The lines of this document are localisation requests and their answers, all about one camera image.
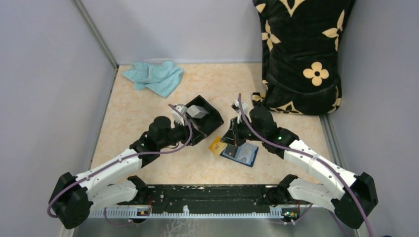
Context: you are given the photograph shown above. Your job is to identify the black plastic card box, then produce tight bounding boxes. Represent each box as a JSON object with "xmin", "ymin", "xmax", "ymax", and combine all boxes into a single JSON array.
[{"xmin": 186, "ymin": 95, "xmax": 224, "ymax": 138}]

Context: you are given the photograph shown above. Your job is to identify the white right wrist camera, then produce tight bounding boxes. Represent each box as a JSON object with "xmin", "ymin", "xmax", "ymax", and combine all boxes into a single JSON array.
[{"xmin": 232, "ymin": 100, "xmax": 250, "ymax": 124}]

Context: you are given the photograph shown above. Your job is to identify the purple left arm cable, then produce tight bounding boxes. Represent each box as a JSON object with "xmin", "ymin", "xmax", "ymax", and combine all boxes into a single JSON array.
[{"xmin": 46, "ymin": 104, "xmax": 194, "ymax": 227}]

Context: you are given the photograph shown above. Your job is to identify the grey credit card stack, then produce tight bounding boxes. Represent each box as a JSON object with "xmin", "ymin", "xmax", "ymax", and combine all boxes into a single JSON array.
[{"xmin": 186, "ymin": 105, "xmax": 210, "ymax": 119}]

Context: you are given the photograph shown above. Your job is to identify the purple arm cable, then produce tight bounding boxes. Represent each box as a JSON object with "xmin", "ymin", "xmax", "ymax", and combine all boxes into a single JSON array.
[
  {"xmin": 46, "ymin": 104, "xmax": 194, "ymax": 227},
  {"xmin": 237, "ymin": 93, "xmax": 375, "ymax": 237}
]

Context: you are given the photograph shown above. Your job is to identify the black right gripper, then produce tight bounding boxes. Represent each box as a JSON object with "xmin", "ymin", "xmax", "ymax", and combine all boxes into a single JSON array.
[{"xmin": 220, "ymin": 116, "xmax": 265, "ymax": 147}]

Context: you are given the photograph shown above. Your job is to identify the black floral cushion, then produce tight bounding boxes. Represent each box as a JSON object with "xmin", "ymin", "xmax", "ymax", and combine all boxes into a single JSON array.
[{"xmin": 252, "ymin": 0, "xmax": 355, "ymax": 116}]

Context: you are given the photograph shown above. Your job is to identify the yellow credit card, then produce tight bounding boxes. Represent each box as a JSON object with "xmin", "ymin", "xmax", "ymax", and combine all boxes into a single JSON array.
[{"xmin": 209, "ymin": 136, "xmax": 227, "ymax": 156}]

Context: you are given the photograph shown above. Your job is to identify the blue leather card holder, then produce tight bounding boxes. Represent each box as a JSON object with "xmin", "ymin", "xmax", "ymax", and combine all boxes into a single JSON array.
[{"xmin": 220, "ymin": 143, "xmax": 259, "ymax": 167}]

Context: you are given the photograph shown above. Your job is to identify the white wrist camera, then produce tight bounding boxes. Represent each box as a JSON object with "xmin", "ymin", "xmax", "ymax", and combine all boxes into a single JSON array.
[
  {"xmin": 232, "ymin": 100, "xmax": 250, "ymax": 124},
  {"xmin": 170, "ymin": 104, "xmax": 187, "ymax": 126}
]

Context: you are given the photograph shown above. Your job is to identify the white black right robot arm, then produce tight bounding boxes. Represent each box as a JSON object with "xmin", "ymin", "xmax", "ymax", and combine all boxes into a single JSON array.
[{"xmin": 221, "ymin": 103, "xmax": 378, "ymax": 229}]

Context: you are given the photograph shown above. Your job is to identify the light blue cloth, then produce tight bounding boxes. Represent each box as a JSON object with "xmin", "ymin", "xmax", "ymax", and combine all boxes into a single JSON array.
[{"xmin": 122, "ymin": 61, "xmax": 183, "ymax": 98}]

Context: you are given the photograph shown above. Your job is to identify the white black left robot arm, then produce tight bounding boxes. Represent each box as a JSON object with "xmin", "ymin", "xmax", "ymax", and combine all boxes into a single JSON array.
[{"xmin": 47, "ymin": 116, "xmax": 213, "ymax": 229}]

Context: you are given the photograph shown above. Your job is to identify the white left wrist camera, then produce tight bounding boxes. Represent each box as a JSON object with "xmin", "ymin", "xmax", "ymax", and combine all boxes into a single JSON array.
[{"xmin": 170, "ymin": 104, "xmax": 187, "ymax": 126}]

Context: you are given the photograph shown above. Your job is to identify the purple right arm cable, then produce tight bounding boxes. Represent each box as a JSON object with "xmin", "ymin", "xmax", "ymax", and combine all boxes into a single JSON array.
[{"xmin": 237, "ymin": 93, "xmax": 375, "ymax": 237}]

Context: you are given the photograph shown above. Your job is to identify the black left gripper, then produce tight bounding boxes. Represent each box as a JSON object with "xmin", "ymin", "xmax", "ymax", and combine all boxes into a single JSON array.
[{"xmin": 159, "ymin": 117, "xmax": 208, "ymax": 150}]

